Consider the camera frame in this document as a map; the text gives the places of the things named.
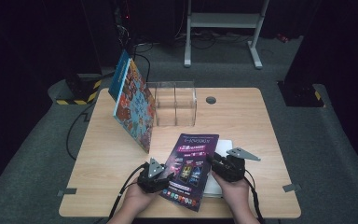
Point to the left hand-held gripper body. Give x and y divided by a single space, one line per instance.
150 179

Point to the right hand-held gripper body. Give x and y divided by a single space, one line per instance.
231 166

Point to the white book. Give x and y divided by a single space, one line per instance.
220 186

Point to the purple magazine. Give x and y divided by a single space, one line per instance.
189 168

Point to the clear acrylic book rack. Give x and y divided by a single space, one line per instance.
177 104

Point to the light blue picture book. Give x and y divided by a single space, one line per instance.
136 109

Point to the dark blue picture book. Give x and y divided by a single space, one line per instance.
118 74

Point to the person's left hand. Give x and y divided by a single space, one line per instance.
140 200

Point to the person's right hand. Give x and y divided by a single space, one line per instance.
234 194

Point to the round grey table grommet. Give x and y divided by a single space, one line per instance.
211 100

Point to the grey tape piece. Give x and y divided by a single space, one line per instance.
291 187
66 192

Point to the black yellow striped base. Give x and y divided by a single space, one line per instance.
301 95
80 88

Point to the small red object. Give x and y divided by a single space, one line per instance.
282 38

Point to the white metal stand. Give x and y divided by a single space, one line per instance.
223 20

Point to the black equipment tower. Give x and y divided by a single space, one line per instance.
126 28

